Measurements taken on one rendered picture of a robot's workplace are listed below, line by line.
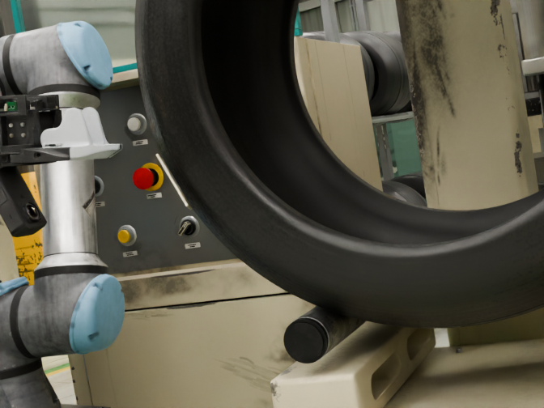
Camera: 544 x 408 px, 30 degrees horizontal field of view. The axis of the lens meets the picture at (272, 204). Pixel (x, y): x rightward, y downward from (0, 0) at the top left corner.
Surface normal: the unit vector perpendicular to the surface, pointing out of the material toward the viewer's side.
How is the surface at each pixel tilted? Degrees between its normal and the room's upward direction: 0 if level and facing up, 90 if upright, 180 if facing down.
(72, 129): 90
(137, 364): 90
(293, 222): 98
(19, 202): 67
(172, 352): 90
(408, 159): 90
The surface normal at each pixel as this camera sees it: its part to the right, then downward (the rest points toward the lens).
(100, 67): 0.92, -0.26
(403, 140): -0.66, 0.15
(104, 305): 0.94, -0.01
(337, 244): -0.38, 0.28
